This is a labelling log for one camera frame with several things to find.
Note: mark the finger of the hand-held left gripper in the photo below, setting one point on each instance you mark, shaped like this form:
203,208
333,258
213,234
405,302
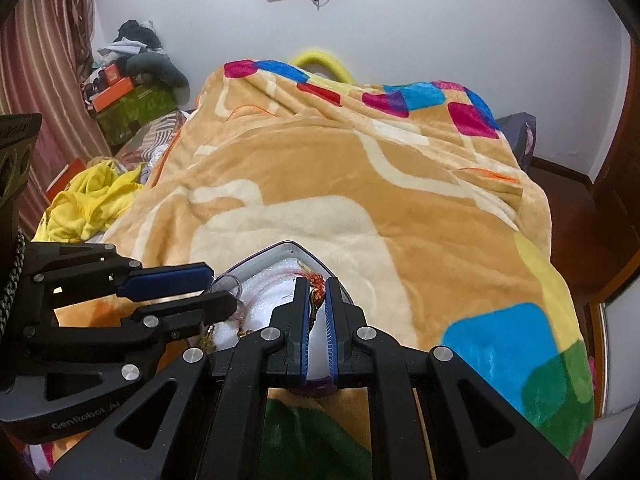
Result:
165,280
200,310

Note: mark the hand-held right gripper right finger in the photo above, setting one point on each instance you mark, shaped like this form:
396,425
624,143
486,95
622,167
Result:
331,350

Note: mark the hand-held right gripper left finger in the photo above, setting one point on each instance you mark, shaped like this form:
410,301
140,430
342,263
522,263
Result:
303,350

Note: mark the red beaded jewelry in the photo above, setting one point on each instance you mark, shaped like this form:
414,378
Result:
316,284

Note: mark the white jewelry box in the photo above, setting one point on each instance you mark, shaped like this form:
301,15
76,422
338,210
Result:
270,270

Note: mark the yellow cloth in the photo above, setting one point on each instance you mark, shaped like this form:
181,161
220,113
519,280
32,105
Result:
85,200

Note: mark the zebra striped cloth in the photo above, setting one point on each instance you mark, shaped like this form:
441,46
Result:
150,140

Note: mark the orange box lid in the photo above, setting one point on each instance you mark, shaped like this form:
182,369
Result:
65,175

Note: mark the green box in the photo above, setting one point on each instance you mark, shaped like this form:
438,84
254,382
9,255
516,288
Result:
135,115

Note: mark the orange patterned blanket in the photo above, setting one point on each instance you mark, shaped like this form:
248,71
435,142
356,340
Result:
350,170

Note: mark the orange box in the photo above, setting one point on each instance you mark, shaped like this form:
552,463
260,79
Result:
112,95

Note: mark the pile of dark clothes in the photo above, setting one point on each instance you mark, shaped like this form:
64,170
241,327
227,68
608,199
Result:
155,62

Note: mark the striped curtain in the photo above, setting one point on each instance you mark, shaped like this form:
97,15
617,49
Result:
45,60

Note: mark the yellow curved headboard piece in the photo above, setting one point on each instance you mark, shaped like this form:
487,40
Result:
320,56

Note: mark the dark purple pillow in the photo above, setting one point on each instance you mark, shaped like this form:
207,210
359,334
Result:
520,135

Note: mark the wooden wardrobe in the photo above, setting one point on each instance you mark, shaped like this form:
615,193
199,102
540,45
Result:
625,185

